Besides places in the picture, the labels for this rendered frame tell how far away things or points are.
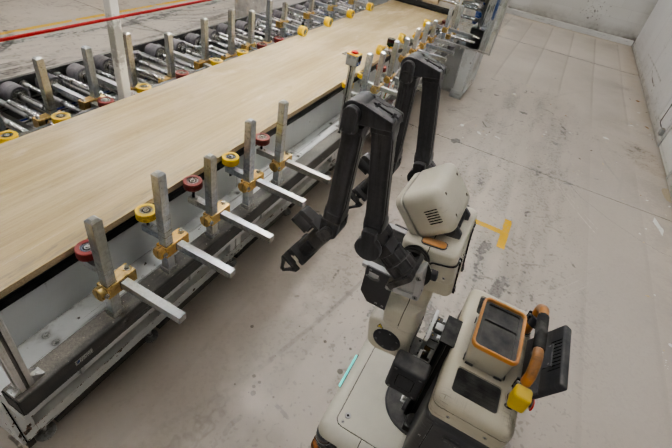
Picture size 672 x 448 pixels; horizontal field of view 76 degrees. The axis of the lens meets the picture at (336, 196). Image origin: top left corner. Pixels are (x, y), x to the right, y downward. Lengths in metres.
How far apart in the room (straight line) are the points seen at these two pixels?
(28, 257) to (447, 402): 1.41
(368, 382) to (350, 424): 0.20
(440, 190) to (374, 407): 1.11
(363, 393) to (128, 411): 1.05
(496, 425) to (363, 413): 0.66
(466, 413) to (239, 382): 1.20
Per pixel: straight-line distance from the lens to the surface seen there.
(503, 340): 1.58
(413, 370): 1.58
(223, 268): 1.63
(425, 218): 1.25
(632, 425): 2.96
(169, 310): 1.51
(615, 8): 11.81
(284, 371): 2.36
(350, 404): 2.00
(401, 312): 1.52
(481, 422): 1.52
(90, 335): 1.70
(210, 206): 1.83
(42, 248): 1.73
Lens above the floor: 2.03
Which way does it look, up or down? 37 degrees down
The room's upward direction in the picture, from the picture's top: 11 degrees clockwise
